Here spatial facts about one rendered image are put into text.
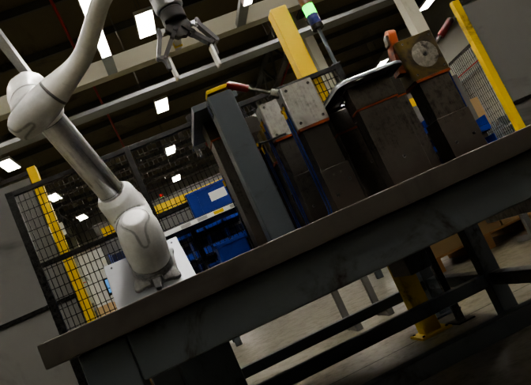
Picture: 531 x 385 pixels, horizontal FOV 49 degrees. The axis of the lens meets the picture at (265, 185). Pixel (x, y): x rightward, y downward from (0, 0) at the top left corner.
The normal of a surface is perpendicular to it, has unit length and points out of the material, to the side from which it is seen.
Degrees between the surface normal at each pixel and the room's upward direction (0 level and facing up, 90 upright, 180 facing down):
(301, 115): 90
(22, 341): 90
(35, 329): 90
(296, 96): 90
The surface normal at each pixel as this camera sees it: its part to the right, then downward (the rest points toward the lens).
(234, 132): 0.12, -0.20
